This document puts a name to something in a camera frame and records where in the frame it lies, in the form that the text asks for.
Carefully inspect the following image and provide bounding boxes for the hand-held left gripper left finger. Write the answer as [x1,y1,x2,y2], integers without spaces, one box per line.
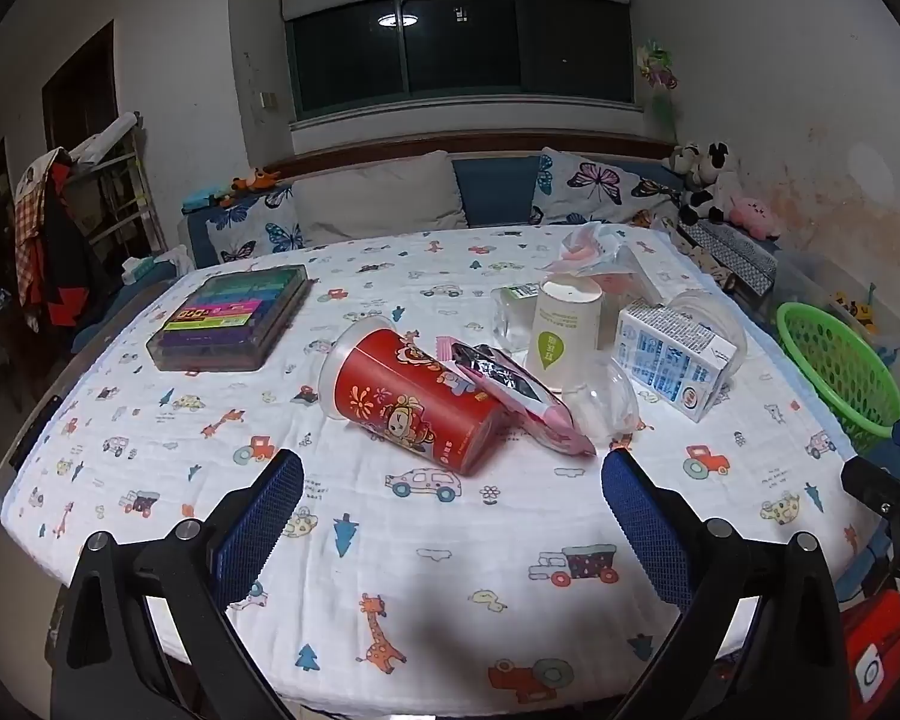
[49,450,305,720]

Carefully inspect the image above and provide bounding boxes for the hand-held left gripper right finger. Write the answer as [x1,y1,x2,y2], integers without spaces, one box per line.
[601,448,848,720]

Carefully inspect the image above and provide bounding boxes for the green plastic basket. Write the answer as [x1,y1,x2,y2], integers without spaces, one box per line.
[776,302,900,451]

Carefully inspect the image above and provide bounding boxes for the pink snack packet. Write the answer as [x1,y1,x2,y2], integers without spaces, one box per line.
[436,337,597,458]

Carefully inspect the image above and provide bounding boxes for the white paper cup green leaf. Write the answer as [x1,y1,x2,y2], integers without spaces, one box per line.
[527,277,605,395]

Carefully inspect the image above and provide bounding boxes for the white cartoon printed tablecloth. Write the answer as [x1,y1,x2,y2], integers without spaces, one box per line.
[0,223,871,717]

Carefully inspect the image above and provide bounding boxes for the yellow toy truck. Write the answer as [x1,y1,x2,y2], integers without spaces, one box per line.
[832,289,882,317]

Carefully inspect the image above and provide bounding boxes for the blue white milk carton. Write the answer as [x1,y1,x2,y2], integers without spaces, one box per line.
[615,298,740,422]

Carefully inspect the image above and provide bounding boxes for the clear plastic storage box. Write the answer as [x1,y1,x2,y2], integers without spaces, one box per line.
[776,251,900,361]

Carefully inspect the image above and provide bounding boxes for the red printed paper cup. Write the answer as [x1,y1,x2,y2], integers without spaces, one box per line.
[317,317,511,477]

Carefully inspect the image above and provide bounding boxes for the clear case with colourful contents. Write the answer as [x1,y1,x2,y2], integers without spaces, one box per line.
[146,264,314,374]

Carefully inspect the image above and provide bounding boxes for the small clear plastic cup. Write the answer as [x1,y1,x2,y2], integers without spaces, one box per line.
[491,283,542,353]

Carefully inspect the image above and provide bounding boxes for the blue grey patterned cloth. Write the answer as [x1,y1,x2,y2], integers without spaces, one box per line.
[679,219,781,293]

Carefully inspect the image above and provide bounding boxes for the white cardboard box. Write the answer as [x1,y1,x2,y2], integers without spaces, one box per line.
[622,244,680,305]

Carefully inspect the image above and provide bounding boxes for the pink round plush toy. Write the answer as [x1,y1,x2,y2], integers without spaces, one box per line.
[727,193,777,241]

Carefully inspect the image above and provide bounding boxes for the tissue pack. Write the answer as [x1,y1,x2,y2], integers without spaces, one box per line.
[120,255,167,286]

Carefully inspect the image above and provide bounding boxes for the clear pink plastic bag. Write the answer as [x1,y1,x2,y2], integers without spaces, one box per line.
[544,223,646,293]

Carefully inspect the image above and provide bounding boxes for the small butterfly print pillow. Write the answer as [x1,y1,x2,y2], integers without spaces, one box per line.
[206,184,305,263]

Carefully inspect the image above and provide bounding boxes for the black white cow plush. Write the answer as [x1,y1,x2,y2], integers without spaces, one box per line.
[679,141,743,226]

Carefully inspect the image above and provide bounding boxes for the orange plush toy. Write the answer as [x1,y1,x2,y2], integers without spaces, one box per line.
[221,169,282,207]

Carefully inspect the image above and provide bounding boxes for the hanging checked and red clothes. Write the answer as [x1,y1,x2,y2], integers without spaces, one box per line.
[13,148,113,331]

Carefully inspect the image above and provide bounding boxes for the beige pillow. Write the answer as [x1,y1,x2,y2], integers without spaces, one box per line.
[291,150,470,247]

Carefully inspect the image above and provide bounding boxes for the large butterfly print pillow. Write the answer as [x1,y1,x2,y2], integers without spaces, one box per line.
[532,146,683,226]

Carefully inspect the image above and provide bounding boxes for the grey white plush toy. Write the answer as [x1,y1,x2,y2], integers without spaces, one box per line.
[664,144,702,188]

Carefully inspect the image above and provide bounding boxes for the metal storage rack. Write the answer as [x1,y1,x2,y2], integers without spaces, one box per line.
[67,114,158,256]

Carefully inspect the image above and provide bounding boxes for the blue sofa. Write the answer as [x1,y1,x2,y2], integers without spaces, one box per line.
[180,154,781,271]

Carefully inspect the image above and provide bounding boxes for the colourful flower decoration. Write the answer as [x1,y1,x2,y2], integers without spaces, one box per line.
[636,37,680,136]

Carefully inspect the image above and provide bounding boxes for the dark wooden door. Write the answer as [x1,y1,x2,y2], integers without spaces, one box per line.
[43,21,117,158]

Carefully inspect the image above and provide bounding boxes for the dark glass window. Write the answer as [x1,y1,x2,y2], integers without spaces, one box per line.
[285,0,637,121]

